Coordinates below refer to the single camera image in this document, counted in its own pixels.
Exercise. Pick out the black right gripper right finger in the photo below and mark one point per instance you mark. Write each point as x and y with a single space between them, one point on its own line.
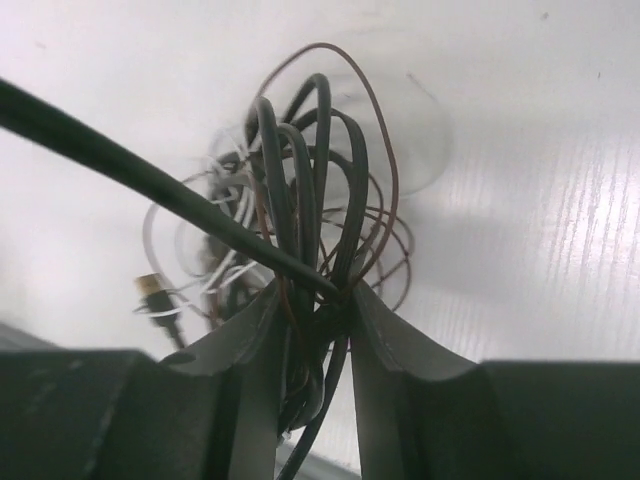
412 397

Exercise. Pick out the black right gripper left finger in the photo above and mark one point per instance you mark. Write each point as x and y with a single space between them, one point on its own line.
245 360

